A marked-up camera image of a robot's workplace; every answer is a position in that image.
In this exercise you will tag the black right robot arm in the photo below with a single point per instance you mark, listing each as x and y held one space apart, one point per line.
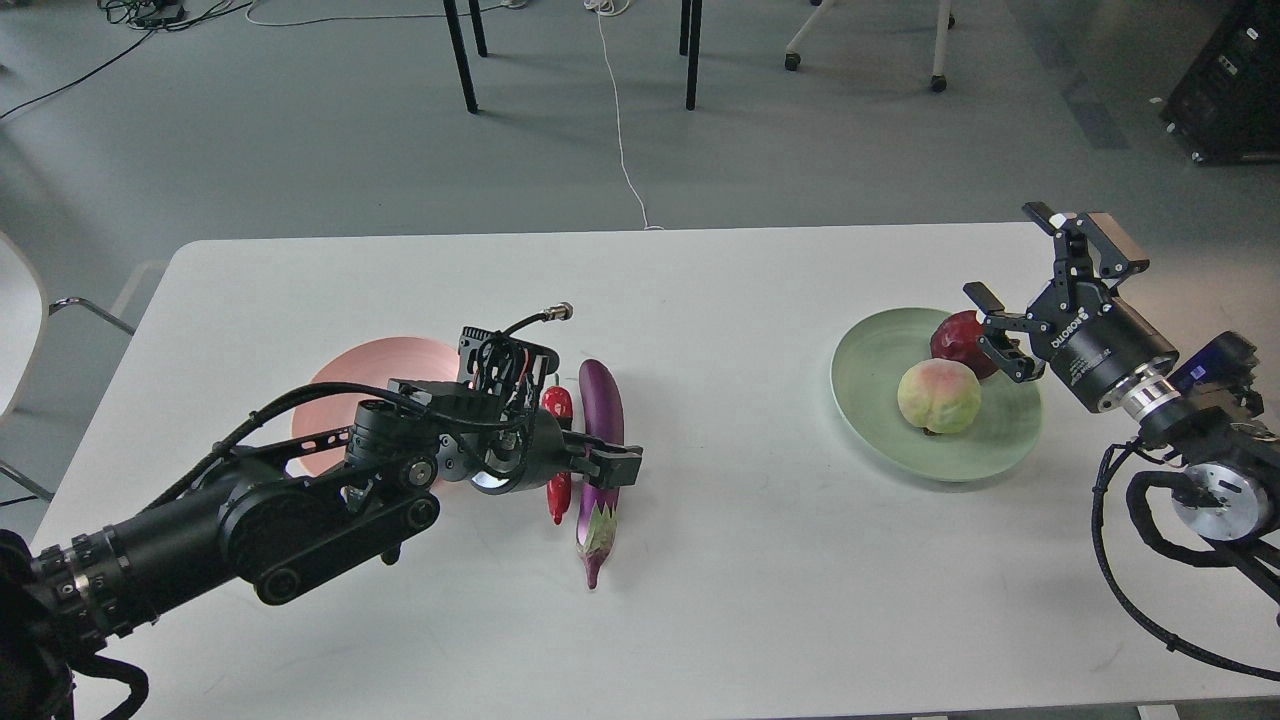
1208 498

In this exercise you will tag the white chair left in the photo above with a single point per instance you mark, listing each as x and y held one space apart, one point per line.
25 312

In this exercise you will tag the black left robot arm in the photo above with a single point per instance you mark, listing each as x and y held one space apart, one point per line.
324 478

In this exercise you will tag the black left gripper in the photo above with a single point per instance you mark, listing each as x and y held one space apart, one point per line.
507 461

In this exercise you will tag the yellow-pink peach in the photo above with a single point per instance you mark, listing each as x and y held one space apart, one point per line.
939 396

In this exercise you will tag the black equipment case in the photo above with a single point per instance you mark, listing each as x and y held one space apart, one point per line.
1225 109

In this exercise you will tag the white rolling chair base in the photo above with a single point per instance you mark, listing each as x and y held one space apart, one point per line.
945 21

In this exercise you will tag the red chili pepper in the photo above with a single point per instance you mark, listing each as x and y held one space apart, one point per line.
559 490

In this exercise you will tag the purple eggplant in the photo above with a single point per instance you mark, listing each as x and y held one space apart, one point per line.
596 526

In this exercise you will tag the green plate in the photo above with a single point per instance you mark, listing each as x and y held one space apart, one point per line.
865 372

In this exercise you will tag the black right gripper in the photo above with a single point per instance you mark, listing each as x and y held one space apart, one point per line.
1096 340

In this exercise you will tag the red pomegranate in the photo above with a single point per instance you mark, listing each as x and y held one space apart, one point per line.
956 339

